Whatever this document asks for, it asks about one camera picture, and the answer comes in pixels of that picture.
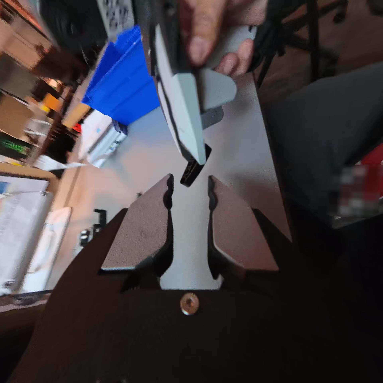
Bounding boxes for white lego instruction booklet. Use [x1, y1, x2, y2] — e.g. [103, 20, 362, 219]
[78, 109, 129, 164]

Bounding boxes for person's right hand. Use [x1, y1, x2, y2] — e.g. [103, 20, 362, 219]
[179, 0, 270, 78]

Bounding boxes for black office chair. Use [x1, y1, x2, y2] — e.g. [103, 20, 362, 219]
[254, 0, 350, 88]

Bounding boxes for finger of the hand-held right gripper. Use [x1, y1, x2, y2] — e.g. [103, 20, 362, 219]
[153, 25, 237, 166]
[157, 84, 225, 166]

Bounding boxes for cluttered storage shelf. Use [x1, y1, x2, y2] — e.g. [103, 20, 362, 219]
[0, 0, 92, 166]

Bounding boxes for black lego beam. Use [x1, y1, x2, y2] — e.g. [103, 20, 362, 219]
[180, 144, 212, 187]

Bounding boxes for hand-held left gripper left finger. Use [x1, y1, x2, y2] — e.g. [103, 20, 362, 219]
[101, 174, 175, 278]

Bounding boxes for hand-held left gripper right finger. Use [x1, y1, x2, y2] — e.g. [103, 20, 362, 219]
[207, 175, 279, 281]

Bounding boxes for blue plastic bin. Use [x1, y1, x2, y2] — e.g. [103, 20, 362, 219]
[81, 25, 161, 126]

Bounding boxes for red labelled black device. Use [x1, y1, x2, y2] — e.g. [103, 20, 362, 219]
[360, 150, 383, 169]

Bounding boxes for person's grey pants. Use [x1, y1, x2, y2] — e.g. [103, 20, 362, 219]
[266, 62, 383, 223]

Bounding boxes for grey red lego vehicle model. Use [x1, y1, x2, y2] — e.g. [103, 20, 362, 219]
[78, 208, 108, 247]

